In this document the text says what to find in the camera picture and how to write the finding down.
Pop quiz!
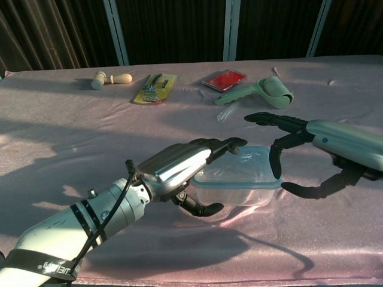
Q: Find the green lint roller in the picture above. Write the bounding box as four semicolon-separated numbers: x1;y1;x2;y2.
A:
214;75;294;110

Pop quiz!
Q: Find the grey metal window post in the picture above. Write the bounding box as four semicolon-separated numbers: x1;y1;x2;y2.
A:
223;0;241;62
102;0;130;66
305;0;333;58

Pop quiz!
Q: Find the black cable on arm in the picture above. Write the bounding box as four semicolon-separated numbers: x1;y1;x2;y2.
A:
71;160;135;270

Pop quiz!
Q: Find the clear plastic tube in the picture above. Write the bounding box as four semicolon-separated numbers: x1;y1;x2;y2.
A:
216;101;239;124

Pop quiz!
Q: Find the small wooden mallet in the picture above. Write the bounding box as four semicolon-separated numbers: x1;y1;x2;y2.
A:
91;71;133;90

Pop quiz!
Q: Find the red ink pad case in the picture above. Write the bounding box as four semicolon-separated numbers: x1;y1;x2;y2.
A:
201;69;248;92

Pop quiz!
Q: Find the pink tablecloth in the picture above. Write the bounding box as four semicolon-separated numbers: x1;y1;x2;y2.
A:
0;54;383;286

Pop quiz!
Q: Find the blue rimmed clear lid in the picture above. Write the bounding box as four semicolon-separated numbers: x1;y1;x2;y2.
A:
191;145;284;190

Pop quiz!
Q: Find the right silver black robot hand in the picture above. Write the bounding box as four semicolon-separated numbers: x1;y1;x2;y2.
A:
244;112;383;200

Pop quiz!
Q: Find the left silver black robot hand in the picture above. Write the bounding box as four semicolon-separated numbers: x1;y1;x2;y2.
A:
136;137;248;218

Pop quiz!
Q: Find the brown pleated curtain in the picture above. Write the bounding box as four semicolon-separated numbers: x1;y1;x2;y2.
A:
236;0;324;60
0;0;119;72
315;0;383;57

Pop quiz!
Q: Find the razor in yellow blister pack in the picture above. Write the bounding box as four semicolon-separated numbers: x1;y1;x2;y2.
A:
132;73;178;106

